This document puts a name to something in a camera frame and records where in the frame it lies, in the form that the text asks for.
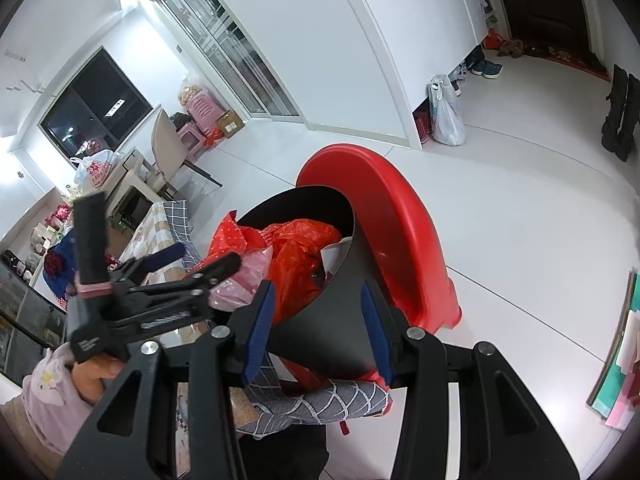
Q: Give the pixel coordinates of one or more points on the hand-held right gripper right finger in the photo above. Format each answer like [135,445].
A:
[376,330]

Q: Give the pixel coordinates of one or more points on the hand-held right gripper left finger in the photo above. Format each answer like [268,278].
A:
[260,330]

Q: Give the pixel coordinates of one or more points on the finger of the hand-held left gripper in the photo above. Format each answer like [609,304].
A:
[215,270]
[167,254]

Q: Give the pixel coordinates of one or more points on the pink plastic bag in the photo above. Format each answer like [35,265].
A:
[240,280]

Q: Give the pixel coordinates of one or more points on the red dotted wrapper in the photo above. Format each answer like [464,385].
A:
[230,240]

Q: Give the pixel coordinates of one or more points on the black trash bin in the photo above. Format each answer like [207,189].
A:
[325,330]

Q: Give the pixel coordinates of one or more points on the person's left forearm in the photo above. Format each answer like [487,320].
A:
[50,400]

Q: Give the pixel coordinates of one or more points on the person's left hand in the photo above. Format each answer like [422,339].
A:
[97,380]

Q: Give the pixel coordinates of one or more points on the glass display cabinet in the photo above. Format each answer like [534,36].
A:
[25,320]

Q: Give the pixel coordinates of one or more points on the blue cloth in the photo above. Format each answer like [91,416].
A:
[65,250]

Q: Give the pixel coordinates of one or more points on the beige dining table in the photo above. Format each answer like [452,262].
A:
[130,185]

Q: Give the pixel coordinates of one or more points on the white paper scrap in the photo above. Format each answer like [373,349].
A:
[334,260]

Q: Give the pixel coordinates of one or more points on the grey checked cloth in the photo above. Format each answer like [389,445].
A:
[310,405]

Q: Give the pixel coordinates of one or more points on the beige dining chair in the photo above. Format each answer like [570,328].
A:
[167,150]

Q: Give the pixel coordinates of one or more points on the white red printed plastic bag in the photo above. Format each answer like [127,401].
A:
[97,167]

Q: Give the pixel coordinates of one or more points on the red plastic stool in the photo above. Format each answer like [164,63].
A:
[395,210]

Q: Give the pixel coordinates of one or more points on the dark cloth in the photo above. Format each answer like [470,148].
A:
[285,455]

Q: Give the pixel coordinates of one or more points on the pink plastic stools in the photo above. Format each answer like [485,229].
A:
[200,115]

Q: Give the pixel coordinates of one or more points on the cardboard box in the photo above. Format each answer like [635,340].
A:
[230,124]

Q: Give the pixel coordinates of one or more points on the clear bag of snacks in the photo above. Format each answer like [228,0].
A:
[190,90]

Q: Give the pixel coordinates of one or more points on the dark window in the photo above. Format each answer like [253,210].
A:
[95,105]

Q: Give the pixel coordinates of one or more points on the sliding glass door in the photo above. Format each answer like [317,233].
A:
[225,35]

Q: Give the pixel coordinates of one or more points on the translucent white plastic bag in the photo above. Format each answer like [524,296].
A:
[447,115]

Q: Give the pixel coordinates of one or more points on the teal paper bag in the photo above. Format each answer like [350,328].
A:
[615,360]

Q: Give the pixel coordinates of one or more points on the blue sneaker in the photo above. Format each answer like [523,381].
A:
[480,66]
[492,71]

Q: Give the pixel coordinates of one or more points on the white cabinet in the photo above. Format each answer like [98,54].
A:
[400,35]

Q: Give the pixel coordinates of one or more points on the brown slippers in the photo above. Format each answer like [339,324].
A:
[510,47]

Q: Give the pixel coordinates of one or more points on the red door mat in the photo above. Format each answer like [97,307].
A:
[565,57]

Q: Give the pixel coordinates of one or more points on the dark entrance door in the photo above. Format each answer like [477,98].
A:
[540,0]

